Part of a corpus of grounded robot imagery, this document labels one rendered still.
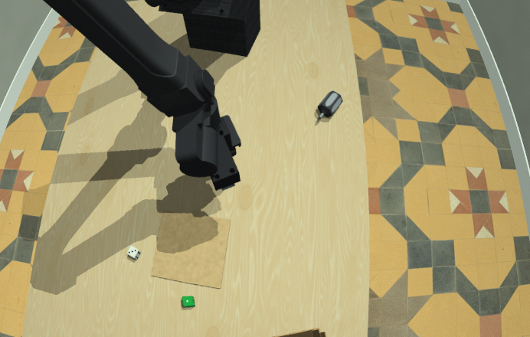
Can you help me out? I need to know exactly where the tan square mat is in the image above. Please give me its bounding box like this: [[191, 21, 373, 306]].
[[152, 210, 231, 289]]

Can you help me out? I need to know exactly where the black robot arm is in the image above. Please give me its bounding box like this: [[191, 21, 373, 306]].
[[43, 0, 240, 191]]

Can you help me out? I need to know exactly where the green die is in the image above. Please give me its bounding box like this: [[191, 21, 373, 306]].
[[182, 296, 195, 307]]

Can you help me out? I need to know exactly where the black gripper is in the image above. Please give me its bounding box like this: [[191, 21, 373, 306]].
[[216, 115, 241, 157]]

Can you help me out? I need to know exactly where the white die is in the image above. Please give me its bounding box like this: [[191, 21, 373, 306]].
[[127, 245, 141, 260]]

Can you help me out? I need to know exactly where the brown cardboard box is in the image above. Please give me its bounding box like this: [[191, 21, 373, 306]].
[[273, 328, 327, 337]]

